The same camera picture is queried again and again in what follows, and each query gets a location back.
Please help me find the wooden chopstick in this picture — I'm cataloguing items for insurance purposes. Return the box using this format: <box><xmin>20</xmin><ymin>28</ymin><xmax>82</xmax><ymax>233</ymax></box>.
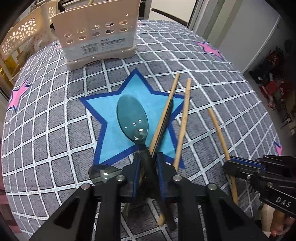
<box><xmin>157</xmin><ymin>78</ymin><xmax>192</xmax><ymax>227</ymax></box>
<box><xmin>138</xmin><ymin>72</ymin><xmax>181</xmax><ymax>183</ymax></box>
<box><xmin>208</xmin><ymin>108</ymin><xmax>238</xmax><ymax>205</ymax></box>

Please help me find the large translucent dark spoon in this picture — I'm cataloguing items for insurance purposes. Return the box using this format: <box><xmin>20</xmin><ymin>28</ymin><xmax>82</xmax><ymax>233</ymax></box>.
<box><xmin>116</xmin><ymin>94</ymin><xmax>176</xmax><ymax>231</ymax></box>

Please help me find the beige plastic utensil holder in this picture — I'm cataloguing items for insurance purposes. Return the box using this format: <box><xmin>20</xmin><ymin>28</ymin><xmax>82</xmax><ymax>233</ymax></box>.
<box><xmin>52</xmin><ymin>1</ymin><xmax>140</xmax><ymax>71</ymax></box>

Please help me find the person's right hand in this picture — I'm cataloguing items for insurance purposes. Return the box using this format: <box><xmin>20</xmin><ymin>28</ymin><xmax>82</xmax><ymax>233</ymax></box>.
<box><xmin>270</xmin><ymin>210</ymin><xmax>295</xmax><ymax>237</ymax></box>

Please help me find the small translucent dark spoon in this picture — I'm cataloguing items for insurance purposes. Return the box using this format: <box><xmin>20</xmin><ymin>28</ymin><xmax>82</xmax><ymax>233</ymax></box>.
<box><xmin>88</xmin><ymin>164</ymin><xmax>121</xmax><ymax>185</ymax></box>

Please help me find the grey checked star tablecloth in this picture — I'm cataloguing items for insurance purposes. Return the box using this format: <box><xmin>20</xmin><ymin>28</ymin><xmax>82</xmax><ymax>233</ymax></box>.
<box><xmin>1</xmin><ymin>20</ymin><xmax>279</xmax><ymax>240</ymax></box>

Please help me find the black chair back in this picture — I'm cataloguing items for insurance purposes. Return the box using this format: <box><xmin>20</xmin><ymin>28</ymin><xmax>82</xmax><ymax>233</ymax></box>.
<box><xmin>151</xmin><ymin>8</ymin><xmax>188</xmax><ymax>27</ymax></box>

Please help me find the beige perforated storage cart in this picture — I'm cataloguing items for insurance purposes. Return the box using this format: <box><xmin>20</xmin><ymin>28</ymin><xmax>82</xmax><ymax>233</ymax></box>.
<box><xmin>1</xmin><ymin>1</ymin><xmax>59</xmax><ymax>84</ymax></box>

